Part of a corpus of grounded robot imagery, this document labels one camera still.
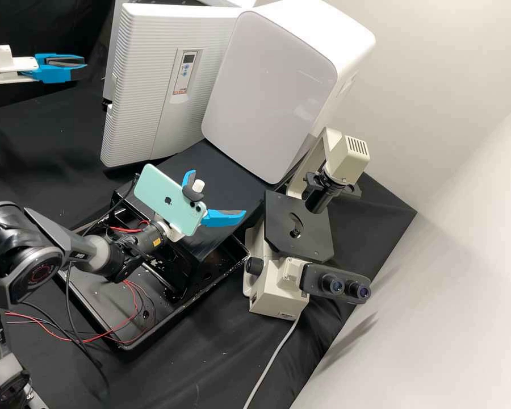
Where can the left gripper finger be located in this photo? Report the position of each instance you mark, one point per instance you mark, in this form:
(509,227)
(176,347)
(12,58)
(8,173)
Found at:
(55,75)
(59,59)

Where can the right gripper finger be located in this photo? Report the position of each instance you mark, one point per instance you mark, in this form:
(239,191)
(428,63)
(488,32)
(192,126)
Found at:
(189,177)
(223,218)

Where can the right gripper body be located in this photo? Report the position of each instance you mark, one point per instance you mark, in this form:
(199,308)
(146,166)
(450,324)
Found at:
(174,232)

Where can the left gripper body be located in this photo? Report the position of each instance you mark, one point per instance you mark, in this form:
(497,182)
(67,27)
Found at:
(2,64)

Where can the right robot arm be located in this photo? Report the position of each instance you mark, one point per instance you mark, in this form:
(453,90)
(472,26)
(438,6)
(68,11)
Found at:
(38,251)

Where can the incubator door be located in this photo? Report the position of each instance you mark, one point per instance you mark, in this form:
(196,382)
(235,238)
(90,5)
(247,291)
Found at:
(145,85)

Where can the white incubator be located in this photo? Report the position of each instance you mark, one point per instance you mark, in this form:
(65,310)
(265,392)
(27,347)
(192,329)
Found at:
(196,2)

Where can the black platform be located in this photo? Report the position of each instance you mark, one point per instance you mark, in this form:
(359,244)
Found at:
(221,179)

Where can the black tray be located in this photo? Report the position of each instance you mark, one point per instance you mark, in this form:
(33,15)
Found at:
(174,317)

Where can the cream microscope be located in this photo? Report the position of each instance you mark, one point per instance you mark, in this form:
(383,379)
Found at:
(272,294)

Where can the white box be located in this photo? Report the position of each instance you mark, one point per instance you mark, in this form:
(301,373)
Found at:
(272,93)

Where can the right wrist camera phone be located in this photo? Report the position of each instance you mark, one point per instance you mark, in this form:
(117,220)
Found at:
(162,196)

